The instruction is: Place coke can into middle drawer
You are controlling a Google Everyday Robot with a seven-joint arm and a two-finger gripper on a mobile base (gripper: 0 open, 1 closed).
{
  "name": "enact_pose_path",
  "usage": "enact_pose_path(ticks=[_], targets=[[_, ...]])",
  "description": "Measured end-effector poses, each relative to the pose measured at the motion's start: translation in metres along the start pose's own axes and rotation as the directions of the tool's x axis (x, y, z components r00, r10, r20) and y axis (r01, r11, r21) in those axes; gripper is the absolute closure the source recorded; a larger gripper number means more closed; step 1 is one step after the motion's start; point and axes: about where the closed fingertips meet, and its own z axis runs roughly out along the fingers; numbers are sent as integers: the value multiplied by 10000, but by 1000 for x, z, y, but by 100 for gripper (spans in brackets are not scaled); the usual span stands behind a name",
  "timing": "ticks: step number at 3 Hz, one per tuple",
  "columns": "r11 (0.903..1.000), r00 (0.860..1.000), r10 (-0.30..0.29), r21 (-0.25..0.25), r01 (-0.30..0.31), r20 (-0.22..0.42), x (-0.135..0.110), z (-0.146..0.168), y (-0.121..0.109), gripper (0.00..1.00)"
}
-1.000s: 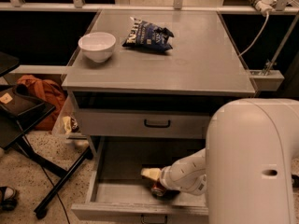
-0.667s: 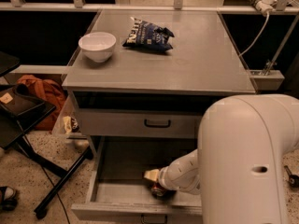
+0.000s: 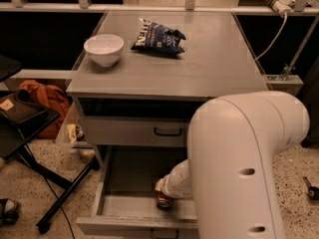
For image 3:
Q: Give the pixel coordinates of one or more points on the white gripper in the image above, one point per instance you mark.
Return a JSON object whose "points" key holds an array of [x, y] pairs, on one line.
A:
{"points": [[173, 185]]}

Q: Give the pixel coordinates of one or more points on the red coke can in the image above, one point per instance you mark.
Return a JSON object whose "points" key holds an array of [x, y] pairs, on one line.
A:
{"points": [[163, 201]]}

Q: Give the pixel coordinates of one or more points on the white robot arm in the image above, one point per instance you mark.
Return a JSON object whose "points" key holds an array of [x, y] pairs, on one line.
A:
{"points": [[231, 141]]}

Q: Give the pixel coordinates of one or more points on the grey open bottom drawer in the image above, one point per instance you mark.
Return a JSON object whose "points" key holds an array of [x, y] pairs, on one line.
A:
{"points": [[126, 201]]}

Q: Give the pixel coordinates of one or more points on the grey middle drawer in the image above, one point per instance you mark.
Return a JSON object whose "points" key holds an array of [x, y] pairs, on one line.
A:
{"points": [[135, 132]]}

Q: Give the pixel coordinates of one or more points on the grey drawer cabinet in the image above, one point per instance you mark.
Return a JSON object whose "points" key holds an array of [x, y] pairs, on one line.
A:
{"points": [[148, 85]]}

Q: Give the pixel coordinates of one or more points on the clear plastic snack bag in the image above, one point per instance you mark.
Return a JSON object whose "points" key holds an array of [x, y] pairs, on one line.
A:
{"points": [[70, 133]]}

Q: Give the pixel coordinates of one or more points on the orange backpack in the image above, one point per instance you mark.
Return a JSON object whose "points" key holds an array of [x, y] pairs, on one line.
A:
{"points": [[52, 97]]}

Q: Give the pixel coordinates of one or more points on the white bowl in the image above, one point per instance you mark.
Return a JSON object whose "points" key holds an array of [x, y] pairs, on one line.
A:
{"points": [[105, 50]]}

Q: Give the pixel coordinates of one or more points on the blue chip bag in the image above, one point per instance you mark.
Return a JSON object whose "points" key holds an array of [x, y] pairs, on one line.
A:
{"points": [[160, 38]]}

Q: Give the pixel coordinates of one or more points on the black sandal foot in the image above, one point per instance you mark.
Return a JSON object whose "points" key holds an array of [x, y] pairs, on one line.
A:
{"points": [[8, 211]]}

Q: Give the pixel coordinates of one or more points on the black folding chair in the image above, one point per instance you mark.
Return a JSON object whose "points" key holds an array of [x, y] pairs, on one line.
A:
{"points": [[21, 121]]}

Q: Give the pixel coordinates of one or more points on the black floor tool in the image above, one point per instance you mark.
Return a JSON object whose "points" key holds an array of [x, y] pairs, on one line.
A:
{"points": [[313, 191]]}

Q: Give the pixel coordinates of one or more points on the white power strip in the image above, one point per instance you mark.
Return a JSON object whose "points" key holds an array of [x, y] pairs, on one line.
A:
{"points": [[280, 6]]}

